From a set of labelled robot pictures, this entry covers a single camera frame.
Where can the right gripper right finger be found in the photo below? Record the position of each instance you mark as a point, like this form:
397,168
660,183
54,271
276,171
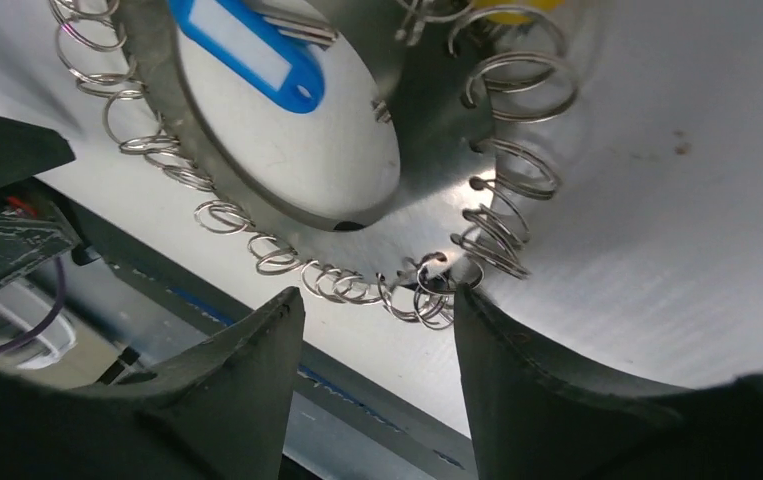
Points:
539,410

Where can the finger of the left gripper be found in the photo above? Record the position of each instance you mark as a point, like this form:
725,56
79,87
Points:
33,227

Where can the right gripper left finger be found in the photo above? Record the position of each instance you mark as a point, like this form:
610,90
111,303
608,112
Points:
218,410

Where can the metal disc with keyrings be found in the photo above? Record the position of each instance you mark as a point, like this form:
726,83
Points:
398,189

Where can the blue key tag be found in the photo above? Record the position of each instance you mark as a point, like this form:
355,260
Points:
280,68

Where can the plain silver key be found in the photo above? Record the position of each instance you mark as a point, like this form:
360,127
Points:
291,25

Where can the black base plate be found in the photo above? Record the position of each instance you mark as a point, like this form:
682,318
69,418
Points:
341,424

